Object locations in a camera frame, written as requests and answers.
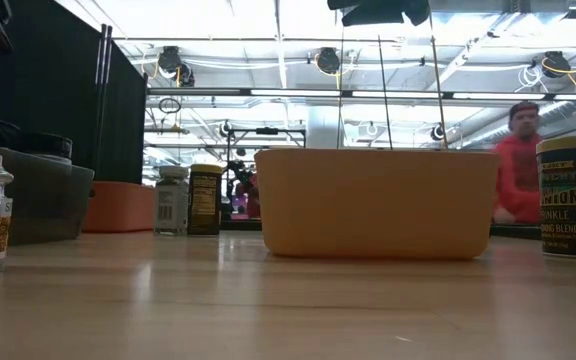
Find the black-lid spice jar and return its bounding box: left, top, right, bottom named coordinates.
left=17, top=130, right=74, bottom=166

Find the white building column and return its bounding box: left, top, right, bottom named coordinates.
left=307, top=104, right=343, bottom=149

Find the orange plastic bin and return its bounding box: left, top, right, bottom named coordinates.
left=82, top=180, right=156, bottom=234

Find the long ceiling strip light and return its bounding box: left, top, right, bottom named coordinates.
left=146, top=87, right=576, bottom=101

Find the thin black rod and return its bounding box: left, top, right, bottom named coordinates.
left=427, top=13, right=450, bottom=150
left=336, top=24, right=347, bottom=150
left=376, top=34, right=395, bottom=150

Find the yellow plastic bin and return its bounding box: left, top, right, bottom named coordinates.
left=254, top=148, right=502, bottom=261

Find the white-lid spice jar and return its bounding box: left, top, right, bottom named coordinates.
left=153, top=165, right=190, bottom=237

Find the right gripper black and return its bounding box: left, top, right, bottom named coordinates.
left=326, top=0, right=432, bottom=27

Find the black frame stand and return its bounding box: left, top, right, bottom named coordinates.
left=225, top=127, right=308, bottom=224

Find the yellow-lid dark spice jar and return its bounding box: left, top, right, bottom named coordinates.
left=535, top=135, right=576, bottom=260
left=186, top=163, right=224, bottom=237

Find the grey translucent plastic bin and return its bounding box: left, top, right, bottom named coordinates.
left=0, top=139, right=95, bottom=246

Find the black curtain panel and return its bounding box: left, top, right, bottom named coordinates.
left=0, top=0, right=148, bottom=185

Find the person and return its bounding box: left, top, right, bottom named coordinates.
left=235, top=172, right=262, bottom=221
left=490, top=101, right=544, bottom=226

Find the grey metal pole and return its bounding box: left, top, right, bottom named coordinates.
left=101, top=24, right=114, bottom=169
left=94, top=23, right=107, bottom=169

